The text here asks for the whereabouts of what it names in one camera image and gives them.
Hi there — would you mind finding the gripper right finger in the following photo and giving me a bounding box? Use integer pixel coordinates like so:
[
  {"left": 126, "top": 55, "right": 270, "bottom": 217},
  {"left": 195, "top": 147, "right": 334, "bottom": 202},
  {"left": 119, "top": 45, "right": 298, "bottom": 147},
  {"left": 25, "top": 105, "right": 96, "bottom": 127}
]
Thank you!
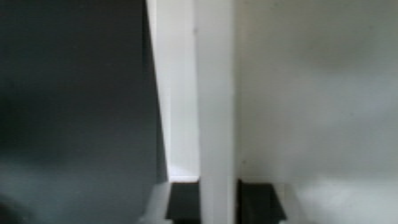
[{"left": 238, "top": 181, "right": 288, "bottom": 224}]

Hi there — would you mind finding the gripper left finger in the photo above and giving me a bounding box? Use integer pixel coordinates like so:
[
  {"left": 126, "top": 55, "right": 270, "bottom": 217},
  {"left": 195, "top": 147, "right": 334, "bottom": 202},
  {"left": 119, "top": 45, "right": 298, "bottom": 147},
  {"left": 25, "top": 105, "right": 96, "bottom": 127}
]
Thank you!
[{"left": 165, "top": 182, "right": 201, "bottom": 224}]

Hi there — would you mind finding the white square tabletop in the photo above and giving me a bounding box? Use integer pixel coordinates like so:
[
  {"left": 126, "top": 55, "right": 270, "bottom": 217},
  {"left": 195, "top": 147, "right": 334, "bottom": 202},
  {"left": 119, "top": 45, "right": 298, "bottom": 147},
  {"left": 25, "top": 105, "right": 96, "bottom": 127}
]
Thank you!
[{"left": 145, "top": 0, "right": 398, "bottom": 224}]

